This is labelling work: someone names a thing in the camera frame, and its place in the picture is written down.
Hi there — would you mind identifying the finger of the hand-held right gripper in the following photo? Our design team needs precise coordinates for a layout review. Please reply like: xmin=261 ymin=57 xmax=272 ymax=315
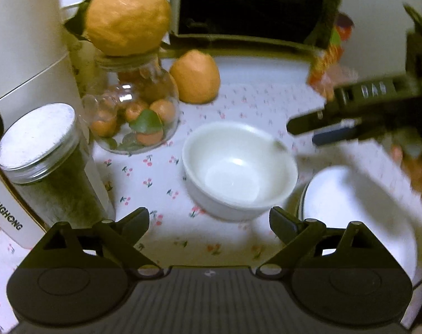
xmin=313 ymin=126 xmax=364 ymax=147
xmin=287 ymin=109 xmax=358 ymax=136

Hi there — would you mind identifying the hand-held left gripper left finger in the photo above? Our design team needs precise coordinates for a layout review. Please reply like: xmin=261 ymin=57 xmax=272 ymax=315
xmin=30 ymin=207 xmax=164 ymax=279

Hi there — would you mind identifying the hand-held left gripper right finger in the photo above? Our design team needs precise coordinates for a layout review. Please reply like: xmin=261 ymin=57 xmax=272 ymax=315
xmin=258 ymin=206 xmax=391 ymax=279

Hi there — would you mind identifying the cream bowl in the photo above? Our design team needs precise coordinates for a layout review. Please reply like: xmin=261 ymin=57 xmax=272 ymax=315
xmin=296 ymin=142 xmax=422 ymax=213

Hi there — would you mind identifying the white bowl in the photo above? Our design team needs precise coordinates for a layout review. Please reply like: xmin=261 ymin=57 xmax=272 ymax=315
xmin=182 ymin=121 xmax=299 ymax=221

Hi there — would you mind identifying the white plate with grey print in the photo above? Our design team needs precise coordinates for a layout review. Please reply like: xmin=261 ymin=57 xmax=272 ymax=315
xmin=299 ymin=165 xmax=418 ymax=286

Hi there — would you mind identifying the cherry print tablecloth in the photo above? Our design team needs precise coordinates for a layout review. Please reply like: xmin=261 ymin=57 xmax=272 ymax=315
xmin=0 ymin=83 xmax=417 ymax=331

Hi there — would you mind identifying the red juice carton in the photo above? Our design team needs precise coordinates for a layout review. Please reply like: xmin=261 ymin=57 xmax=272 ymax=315
xmin=306 ymin=12 xmax=359 ymax=93

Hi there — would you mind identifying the cream microwave stand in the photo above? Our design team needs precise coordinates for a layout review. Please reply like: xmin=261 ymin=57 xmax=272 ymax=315
xmin=158 ymin=34 xmax=325 ymax=86

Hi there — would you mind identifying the plastic bag of oranges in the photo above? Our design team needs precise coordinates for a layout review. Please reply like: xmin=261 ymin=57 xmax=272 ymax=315
xmin=392 ymin=143 xmax=422 ymax=209

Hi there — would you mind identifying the dark jar with metal lid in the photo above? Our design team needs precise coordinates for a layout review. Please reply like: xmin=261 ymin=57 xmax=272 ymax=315
xmin=0 ymin=103 xmax=109 ymax=227

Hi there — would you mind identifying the glass jar of small oranges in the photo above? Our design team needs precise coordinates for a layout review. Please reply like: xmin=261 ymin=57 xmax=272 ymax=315
xmin=82 ymin=50 xmax=180 ymax=154

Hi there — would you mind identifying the orange citrus fruit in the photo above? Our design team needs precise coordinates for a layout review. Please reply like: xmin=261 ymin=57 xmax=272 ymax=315
xmin=170 ymin=50 xmax=221 ymax=104

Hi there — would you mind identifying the black microwave oven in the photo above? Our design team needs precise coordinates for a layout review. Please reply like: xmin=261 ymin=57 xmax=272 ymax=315
xmin=178 ymin=0 xmax=341 ymax=46

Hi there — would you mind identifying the white kitchen appliance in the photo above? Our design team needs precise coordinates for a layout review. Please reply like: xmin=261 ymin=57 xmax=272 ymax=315
xmin=0 ymin=0 xmax=117 ymax=247

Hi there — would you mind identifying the large orange citrus with leaves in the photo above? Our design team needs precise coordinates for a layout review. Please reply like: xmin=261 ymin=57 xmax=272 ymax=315
xmin=86 ymin=0 xmax=172 ymax=56

